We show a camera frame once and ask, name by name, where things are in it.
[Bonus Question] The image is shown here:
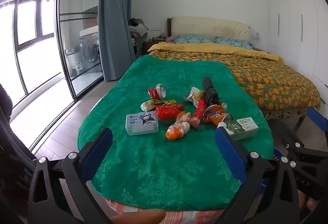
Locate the green patterned cloth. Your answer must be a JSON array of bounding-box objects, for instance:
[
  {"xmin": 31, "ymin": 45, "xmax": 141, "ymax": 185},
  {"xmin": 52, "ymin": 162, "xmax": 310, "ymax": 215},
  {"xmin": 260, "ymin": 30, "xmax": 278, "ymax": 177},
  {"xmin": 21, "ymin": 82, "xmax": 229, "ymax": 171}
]
[{"xmin": 77, "ymin": 55, "xmax": 274, "ymax": 211}]

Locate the pink striped cloth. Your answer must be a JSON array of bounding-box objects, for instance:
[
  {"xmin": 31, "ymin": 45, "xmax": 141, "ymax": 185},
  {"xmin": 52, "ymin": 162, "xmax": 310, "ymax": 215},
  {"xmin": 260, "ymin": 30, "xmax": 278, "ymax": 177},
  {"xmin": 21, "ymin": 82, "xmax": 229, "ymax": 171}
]
[{"xmin": 106, "ymin": 198, "xmax": 226, "ymax": 224}]

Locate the long red wrapper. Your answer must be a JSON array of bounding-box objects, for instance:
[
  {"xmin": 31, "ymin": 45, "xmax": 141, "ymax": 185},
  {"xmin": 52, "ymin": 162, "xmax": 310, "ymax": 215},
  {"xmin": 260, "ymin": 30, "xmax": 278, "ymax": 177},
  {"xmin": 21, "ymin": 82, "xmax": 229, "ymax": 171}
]
[{"xmin": 189, "ymin": 99, "xmax": 207, "ymax": 128}]

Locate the orange white snack wrapper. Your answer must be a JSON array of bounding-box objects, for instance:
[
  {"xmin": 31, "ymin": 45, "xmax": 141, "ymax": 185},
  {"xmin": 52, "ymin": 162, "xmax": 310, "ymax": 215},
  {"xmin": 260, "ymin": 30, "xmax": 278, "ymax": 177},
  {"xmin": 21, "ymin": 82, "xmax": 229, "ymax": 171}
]
[{"xmin": 165, "ymin": 111, "xmax": 192, "ymax": 141}]

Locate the red plastic bag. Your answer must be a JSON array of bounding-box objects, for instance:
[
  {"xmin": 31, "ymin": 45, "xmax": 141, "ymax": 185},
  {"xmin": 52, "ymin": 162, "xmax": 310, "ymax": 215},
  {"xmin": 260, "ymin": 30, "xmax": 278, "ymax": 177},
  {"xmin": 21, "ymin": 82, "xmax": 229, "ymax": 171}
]
[{"xmin": 155, "ymin": 103, "xmax": 185, "ymax": 121}]

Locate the white wardrobe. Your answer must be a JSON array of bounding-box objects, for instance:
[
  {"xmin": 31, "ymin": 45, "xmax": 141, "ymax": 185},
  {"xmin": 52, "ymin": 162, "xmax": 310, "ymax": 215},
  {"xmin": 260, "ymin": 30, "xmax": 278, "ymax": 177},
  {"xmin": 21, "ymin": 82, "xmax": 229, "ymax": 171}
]
[{"xmin": 265, "ymin": 0, "xmax": 328, "ymax": 101}]

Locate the crushed red can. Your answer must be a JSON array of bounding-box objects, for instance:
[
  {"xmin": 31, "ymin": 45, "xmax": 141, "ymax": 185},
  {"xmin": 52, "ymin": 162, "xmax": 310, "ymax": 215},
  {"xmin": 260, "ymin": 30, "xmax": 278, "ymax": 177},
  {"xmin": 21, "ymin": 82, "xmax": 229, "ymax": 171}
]
[{"xmin": 148, "ymin": 83, "xmax": 167, "ymax": 100}]

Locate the leaf print bed sheet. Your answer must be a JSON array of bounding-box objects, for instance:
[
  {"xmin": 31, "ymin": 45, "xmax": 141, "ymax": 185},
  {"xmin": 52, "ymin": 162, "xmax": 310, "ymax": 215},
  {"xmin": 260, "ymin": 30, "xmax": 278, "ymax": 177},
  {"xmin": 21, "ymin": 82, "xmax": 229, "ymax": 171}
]
[{"xmin": 261, "ymin": 108, "xmax": 309, "ymax": 121}]

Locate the dark wooden nightstand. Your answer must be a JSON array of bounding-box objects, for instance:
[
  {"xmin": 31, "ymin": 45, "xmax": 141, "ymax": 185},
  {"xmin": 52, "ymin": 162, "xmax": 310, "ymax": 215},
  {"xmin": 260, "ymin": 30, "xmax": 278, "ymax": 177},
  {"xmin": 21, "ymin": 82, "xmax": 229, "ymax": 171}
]
[{"xmin": 142, "ymin": 39, "xmax": 167, "ymax": 55}]

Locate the blue patterned pillow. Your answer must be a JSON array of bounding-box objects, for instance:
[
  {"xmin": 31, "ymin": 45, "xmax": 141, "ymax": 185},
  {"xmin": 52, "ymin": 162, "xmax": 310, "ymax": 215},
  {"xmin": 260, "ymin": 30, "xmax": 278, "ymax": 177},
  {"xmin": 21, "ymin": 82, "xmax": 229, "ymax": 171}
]
[
  {"xmin": 174, "ymin": 34, "xmax": 216, "ymax": 44},
  {"xmin": 215, "ymin": 37, "xmax": 254, "ymax": 49}
]

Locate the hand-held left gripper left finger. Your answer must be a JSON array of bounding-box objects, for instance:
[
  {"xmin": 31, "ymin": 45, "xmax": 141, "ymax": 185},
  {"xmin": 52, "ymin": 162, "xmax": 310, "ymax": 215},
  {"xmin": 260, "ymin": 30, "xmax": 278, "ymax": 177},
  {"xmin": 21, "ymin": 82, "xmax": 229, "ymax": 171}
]
[{"xmin": 28, "ymin": 127, "xmax": 114, "ymax": 224}]

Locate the grey blue curtain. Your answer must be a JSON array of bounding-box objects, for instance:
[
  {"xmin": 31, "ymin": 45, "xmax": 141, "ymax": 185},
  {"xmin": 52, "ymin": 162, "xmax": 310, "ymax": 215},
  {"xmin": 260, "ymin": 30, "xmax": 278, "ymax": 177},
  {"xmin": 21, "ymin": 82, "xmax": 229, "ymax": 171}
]
[{"xmin": 98, "ymin": 0, "xmax": 134, "ymax": 82}]

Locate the black framed window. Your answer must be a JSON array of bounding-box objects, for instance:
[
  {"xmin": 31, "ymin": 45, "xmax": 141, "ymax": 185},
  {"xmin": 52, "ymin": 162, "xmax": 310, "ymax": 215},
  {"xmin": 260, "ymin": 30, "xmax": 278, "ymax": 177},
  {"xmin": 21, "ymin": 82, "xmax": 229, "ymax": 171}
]
[{"xmin": 0, "ymin": 0, "xmax": 60, "ymax": 109}]

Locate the pile of clothes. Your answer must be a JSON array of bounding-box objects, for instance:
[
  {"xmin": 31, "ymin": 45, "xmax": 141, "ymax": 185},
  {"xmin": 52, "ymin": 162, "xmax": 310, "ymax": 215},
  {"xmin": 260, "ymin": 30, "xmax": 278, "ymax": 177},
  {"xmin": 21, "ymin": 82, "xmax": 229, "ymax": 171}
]
[{"xmin": 128, "ymin": 18, "xmax": 149, "ymax": 37}]

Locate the black framed glass door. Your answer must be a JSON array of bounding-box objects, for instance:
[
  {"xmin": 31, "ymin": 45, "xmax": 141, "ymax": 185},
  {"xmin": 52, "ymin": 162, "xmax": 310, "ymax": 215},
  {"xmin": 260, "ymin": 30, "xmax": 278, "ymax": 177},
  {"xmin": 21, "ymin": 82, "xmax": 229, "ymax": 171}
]
[{"xmin": 55, "ymin": 0, "xmax": 104, "ymax": 100}]

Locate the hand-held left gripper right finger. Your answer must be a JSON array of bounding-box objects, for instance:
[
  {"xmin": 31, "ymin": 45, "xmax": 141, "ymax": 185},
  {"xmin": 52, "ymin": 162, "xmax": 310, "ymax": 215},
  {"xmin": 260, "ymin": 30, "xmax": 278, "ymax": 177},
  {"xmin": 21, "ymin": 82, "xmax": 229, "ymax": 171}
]
[{"xmin": 215, "ymin": 127, "xmax": 300, "ymax": 224}]

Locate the yellow white snack wrapper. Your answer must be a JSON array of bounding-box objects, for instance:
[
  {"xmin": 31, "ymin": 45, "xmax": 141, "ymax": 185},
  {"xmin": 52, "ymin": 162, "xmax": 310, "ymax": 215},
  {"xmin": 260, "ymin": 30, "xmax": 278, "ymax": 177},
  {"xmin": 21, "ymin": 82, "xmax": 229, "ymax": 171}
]
[{"xmin": 140, "ymin": 99, "xmax": 177, "ymax": 112}]

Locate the orange snack packet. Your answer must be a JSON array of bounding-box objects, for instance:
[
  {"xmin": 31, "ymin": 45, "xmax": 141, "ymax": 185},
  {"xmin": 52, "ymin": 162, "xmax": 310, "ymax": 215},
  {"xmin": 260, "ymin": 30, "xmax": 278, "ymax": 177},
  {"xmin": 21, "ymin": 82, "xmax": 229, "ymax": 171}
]
[{"xmin": 203, "ymin": 104, "xmax": 226, "ymax": 123}]

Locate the cream padded headboard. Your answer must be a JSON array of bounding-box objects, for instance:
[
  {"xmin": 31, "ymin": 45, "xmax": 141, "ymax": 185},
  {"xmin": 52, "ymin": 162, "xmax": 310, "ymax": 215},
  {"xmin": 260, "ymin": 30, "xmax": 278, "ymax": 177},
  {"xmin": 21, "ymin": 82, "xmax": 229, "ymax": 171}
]
[{"xmin": 171, "ymin": 16, "xmax": 251, "ymax": 41}]

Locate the person's right hand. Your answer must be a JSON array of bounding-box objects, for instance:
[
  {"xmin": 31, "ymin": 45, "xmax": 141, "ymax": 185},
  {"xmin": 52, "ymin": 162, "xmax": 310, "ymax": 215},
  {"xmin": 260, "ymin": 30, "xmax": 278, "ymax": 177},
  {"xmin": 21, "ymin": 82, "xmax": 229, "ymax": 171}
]
[{"xmin": 298, "ymin": 188, "xmax": 327, "ymax": 214}]

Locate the cartoon print plastic box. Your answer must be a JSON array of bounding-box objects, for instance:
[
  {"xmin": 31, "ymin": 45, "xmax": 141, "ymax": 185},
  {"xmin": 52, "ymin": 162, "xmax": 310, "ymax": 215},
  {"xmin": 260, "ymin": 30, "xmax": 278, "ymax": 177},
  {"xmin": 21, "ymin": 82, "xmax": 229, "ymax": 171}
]
[{"xmin": 125, "ymin": 111, "xmax": 159, "ymax": 135}]

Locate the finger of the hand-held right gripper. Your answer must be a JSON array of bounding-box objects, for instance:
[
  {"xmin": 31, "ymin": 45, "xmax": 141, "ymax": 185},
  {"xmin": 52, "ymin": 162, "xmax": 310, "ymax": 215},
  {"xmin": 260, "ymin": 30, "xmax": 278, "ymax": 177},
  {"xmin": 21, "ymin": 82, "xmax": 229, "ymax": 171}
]
[
  {"xmin": 306, "ymin": 107, "xmax": 328, "ymax": 142},
  {"xmin": 280, "ymin": 134, "xmax": 328, "ymax": 170}
]

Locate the green milk carton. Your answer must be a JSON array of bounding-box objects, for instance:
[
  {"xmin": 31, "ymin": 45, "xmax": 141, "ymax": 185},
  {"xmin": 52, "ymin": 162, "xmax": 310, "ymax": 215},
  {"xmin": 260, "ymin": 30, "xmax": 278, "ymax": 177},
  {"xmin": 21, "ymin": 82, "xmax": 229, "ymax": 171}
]
[{"xmin": 218, "ymin": 117, "xmax": 259, "ymax": 141}]

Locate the washing machine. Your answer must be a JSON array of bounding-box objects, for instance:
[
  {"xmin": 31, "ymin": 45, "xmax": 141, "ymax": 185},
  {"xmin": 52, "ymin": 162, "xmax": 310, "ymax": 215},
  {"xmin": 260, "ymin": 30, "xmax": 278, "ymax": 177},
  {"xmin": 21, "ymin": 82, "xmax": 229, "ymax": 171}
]
[{"xmin": 79, "ymin": 34, "xmax": 101, "ymax": 65}]

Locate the dark cloth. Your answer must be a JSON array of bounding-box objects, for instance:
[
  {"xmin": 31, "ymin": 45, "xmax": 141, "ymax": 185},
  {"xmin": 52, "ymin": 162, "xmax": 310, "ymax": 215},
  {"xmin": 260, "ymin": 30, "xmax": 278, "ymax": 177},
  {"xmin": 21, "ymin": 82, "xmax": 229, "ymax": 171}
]
[{"xmin": 0, "ymin": 83, "xmax": 39, "ymax": 224}]

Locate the black foam net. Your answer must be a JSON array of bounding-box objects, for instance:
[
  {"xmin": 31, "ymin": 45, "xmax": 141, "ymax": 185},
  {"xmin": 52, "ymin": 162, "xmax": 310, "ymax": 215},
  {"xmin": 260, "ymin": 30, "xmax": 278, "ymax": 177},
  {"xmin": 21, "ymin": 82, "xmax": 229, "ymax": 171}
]
[{"xmin": 202, "ymin": 77, "xmax": 221, "ymax": 106}]

